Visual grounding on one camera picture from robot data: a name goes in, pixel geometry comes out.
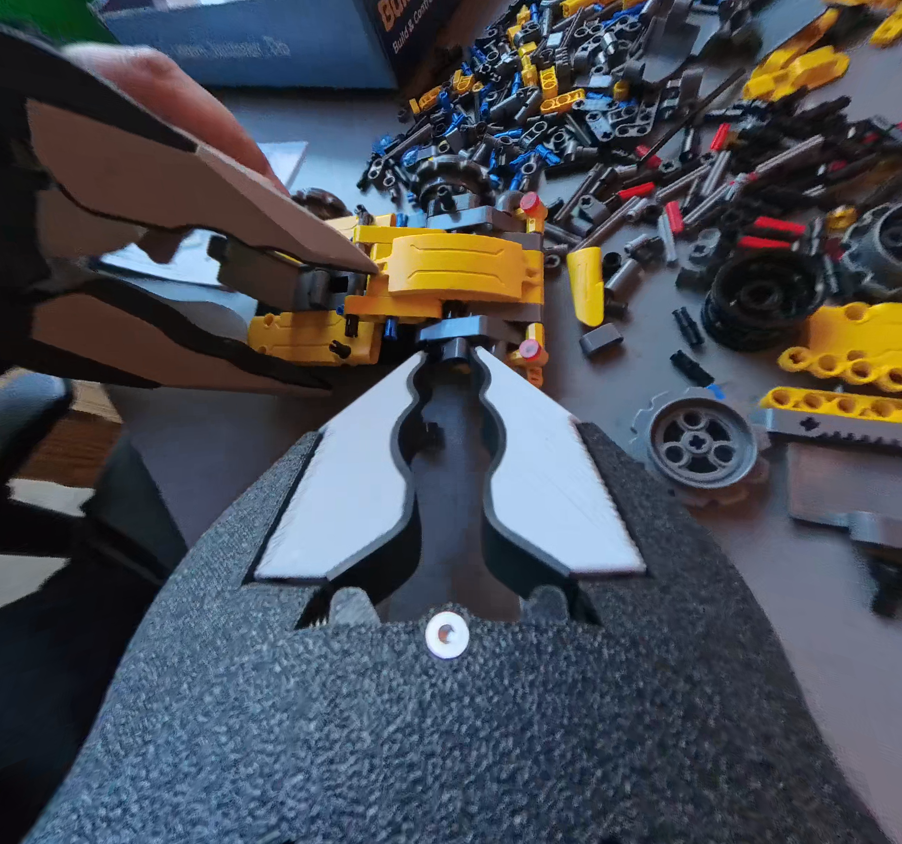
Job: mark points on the black sprocket wheel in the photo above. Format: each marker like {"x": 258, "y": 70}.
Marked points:
{"x": 451, "y": 178}
{"x": 321, "y": 202}

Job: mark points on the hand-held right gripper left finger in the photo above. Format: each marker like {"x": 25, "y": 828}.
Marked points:
{"x": 338, "y": 498}

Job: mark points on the open instruction booklet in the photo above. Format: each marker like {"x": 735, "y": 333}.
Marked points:
{"x": 282, "y": 160}

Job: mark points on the black toy tyre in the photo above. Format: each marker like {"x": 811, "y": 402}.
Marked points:
{"x": 761, "y": 298}

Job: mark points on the blue cardboard box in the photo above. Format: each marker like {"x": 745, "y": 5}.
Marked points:
{"x": 246, "y": 33}

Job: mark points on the yellow curved panel brick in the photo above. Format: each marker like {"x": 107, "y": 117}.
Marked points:
{"x": 585, "y": 283}

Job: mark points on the person's left hand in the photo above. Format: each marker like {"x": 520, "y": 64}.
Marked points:
{"x": 176, "y": 97}

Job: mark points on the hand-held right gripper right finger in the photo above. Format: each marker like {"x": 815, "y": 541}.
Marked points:
{"x": 564, "y": 498}

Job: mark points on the small grey curved brick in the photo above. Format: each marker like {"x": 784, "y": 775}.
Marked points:
{"x": 601, "y": 340}

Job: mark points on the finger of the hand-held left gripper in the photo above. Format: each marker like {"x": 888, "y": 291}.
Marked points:
{"x": 106, "y": 336}
{"x": 176, "y": 181}

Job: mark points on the black connector pin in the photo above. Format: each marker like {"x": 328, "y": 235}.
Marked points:
{"x": 690, "y": 368}
{"x": 687, "y": 326}

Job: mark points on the yellow toy vehicle model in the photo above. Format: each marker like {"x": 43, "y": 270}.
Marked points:
{"x": 451, "y": 266}

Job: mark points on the wooden beam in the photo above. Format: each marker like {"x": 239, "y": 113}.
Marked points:
{"x": 77, "y": 435}

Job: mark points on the pile of loose building bricks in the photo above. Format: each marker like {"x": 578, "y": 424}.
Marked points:
{"x": 599, "y": 83}

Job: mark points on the grey sprocket wheel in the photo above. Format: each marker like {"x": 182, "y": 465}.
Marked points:
{"x": 701, "y": 442}
{"x": 874, "y": 245}

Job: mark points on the grey desk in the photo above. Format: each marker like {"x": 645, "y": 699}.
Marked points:
{"x": 775, "y": 611}

